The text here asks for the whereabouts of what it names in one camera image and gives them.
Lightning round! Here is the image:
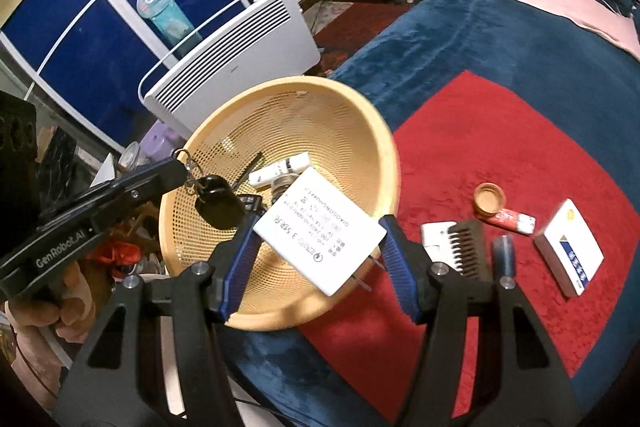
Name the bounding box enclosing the black oval key fob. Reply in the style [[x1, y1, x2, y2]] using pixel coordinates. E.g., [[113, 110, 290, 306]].
[[194, 194, 243, 230]]

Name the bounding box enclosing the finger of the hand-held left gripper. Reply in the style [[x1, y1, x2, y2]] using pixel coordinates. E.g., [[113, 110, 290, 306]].
[[87, 157, 188, 212]]

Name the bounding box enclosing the red lighter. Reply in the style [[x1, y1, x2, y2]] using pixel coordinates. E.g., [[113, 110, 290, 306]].
[[487, 209, 537, 235]]

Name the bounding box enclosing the teal tumbler with straw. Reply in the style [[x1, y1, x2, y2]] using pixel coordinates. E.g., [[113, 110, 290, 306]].
[[134, 0, 201, 50]]

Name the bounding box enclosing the black wrist strap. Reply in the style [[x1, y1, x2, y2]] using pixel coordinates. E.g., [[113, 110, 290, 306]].
[[231, 152, 265, 188]]

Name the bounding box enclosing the orange bottle cap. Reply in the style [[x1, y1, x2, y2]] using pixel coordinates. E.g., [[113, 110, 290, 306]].
[[474, 183, 507, 222]]

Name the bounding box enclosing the white plug charger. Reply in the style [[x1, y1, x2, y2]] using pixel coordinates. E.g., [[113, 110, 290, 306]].
[[252, 166, 388, 295]]

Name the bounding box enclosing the red plastic bag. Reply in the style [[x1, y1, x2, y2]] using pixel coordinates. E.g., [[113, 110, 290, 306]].
[[92, 237, 138, 268]]

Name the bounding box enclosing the purple plastic container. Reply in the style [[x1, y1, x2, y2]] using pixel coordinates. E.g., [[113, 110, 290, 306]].
[[142, 122, 181, 165]]

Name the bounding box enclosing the white panel heater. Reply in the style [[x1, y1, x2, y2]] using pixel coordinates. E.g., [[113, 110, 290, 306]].
[[137, 0, 321, 135]]

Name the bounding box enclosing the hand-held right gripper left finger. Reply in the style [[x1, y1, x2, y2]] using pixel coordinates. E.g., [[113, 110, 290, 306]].
[[52, 207, 266, 427]]

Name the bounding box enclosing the dark blue plush blanket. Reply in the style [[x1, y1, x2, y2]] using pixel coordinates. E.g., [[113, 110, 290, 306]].
[[220, 0, 640, 427]]

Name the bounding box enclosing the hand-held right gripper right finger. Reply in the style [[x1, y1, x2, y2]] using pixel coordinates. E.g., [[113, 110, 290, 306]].
[[377, 214, 588, 427]]

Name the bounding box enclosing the white cylindrical tube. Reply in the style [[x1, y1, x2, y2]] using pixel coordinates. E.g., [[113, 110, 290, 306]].
[[248, 153, 312, 188]]

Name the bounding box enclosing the white cardboard box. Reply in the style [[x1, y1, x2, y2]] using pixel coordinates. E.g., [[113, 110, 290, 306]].
[[532, 198, 606, 299]]

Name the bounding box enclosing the orange plastic mesh basket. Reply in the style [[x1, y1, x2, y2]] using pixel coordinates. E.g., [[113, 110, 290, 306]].
[[159, 77, 401, 333]]

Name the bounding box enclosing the brown comb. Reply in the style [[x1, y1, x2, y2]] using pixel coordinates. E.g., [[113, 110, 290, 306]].
[[447, 219, 493, 282]]

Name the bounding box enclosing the red patterned cloth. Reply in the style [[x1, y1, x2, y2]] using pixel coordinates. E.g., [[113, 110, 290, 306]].
[[295, 69, 640, 408]]

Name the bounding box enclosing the black remote fob with buttons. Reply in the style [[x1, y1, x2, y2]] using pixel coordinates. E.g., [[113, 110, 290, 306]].
[[235, 193, 266, 220]]

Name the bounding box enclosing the black car key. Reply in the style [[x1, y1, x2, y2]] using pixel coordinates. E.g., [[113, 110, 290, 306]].
[[199, 174, 235, 198]]

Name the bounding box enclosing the person's left hand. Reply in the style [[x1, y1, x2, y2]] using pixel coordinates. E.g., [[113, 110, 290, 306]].
[[4, 264, 98, 388]]

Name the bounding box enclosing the blue panelled door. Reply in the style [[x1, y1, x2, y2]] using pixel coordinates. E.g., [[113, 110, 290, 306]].
[[0, 0, 281, 152]]

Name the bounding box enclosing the red floor rug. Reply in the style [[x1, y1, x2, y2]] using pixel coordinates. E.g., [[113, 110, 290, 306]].
[[312, 2, 416, 72]]

